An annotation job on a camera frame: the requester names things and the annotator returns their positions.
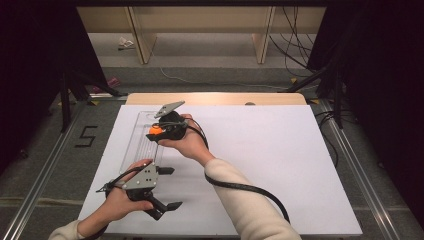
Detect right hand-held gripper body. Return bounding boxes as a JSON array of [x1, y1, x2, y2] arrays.
[[153, 100, 190, 142]]

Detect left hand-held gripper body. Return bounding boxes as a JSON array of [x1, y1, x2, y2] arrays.
[[120, 162, 168, 221]]

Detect clear plastic tray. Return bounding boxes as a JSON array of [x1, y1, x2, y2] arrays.
[[119, 110, 168, 175]]

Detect person's right hand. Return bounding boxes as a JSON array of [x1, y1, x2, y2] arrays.
[[157, 113, 217, 168]]

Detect person's left hand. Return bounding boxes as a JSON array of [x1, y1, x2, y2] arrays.
[[95, 158, 155, 232]]

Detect pink object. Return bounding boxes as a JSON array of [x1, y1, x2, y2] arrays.
[[91, 76, 122, 94]]

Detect black tape floor marking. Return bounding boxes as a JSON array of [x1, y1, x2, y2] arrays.
[[74, 125, 99, 148]]

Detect crumpled white paper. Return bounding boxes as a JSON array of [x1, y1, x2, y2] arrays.
[[117, 36, 136, 51]]

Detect black metal stand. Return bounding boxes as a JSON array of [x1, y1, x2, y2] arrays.
[[59, 68, 128, 134], [281, 65, 345, 130]]

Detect white table board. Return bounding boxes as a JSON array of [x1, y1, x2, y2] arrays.
[[77, 104, 364, 238]]

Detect dark curtain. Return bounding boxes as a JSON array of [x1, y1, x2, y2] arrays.
[[306, 0, 424, 221], [0, 0, 108, 174]]

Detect short aluminium floor rail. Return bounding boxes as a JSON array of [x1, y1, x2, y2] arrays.
[[87, 93, 129, 102]]

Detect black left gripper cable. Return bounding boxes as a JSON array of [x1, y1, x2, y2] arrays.
[[79, 165, 146, 240]]

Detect long aluminium floor rail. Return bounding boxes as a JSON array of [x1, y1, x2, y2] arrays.
[[318, 99, 403, 240], [0, 99, 88, 240]]

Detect black floor cable bundle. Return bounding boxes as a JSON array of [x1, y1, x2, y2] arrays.
[[269, 6, 318, 78]]

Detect black cables beside table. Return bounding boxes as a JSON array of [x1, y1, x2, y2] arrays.
[[314, 109, 359, 169]]

